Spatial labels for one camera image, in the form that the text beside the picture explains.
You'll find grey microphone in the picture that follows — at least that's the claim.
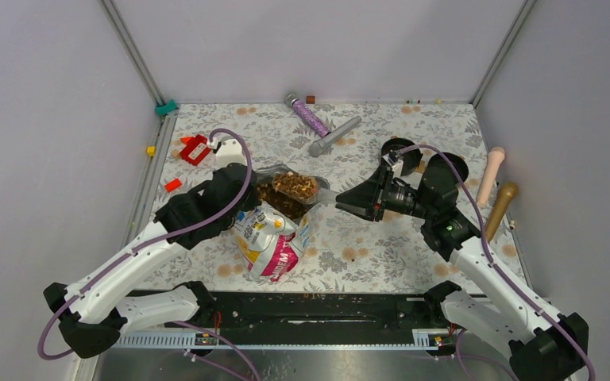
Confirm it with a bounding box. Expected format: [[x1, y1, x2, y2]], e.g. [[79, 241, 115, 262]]
[[307, 116, 362, 157]]

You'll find red toy block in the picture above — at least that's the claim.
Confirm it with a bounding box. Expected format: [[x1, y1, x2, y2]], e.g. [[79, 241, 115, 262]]
[[180, 134, 211, 166]]

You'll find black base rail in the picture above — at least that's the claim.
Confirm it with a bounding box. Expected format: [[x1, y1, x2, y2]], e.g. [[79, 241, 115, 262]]
[[191, 291, 451, 346]]

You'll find left black pet bowl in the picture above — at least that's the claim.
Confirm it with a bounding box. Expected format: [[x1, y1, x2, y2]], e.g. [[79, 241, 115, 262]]
[[380, 137, 423, 176]]

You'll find floral table mat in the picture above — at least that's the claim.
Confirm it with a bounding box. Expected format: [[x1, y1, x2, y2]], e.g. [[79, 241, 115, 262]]
[[133, 102, 528, 295]]

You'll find teal corner clip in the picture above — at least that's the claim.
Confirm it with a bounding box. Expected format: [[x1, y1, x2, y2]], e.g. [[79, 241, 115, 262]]
[[155, 99, 179, 117]]

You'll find purple glitter microphone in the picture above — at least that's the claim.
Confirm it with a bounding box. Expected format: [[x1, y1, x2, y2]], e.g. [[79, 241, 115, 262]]
[[284, 94, 330, 137]]

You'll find pet food kibble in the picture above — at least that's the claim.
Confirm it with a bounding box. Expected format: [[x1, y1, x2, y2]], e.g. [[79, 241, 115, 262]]
[[272, 171, 319, 204]]

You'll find black pet bowl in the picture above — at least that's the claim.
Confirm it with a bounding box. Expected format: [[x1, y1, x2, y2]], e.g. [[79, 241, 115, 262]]
[[380, 137, 423, 176], [427, 152, 469, 182]]

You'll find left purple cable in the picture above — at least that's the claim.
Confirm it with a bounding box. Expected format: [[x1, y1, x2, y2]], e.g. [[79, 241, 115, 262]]
[[37, 127, 261, 381]]

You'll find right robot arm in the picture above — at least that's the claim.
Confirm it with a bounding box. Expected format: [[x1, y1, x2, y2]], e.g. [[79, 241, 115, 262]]
[[335, 158, 593, 380]]

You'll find cat food bag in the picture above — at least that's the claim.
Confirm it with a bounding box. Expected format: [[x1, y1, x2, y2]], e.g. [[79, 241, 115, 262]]
[[233, 163, 331, 283]]

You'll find purple cable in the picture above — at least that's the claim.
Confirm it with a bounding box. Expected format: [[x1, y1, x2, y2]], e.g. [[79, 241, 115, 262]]
[[396, 144, 596, 381], [37, 127, 261, 381]]

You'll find clear plastic scoop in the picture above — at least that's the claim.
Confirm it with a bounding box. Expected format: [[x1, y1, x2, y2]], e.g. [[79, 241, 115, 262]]
[[272, 171, 339, 206]]

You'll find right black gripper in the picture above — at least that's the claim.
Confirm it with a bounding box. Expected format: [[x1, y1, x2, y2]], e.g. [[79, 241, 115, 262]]
[[336, 165, 434, 221]]

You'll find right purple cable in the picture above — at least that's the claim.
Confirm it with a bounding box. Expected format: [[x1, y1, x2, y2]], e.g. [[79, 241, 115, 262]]
[[396, 144, 596, 381]]

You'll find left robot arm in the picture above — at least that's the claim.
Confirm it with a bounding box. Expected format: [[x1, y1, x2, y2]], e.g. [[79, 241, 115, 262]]
[[44, 163, 260, 359]]

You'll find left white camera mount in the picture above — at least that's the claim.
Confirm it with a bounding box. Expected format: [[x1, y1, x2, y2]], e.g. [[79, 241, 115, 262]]
[[207, 137, 248, 168]]

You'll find gold microphone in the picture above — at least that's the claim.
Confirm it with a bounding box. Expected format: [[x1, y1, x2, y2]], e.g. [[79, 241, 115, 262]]
[[485, 182, 519, 242]]

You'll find right black pet bowl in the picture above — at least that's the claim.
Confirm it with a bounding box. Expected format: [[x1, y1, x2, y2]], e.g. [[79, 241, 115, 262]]
[[427, 152, 469, 182]]

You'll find small orange block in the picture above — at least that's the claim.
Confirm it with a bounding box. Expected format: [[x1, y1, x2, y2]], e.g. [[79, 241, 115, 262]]
[[164, 178, 183, 193]]

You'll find pink microphone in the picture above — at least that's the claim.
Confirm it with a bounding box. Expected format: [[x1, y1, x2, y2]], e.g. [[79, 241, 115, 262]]
[[476, 147, 505, 208]]

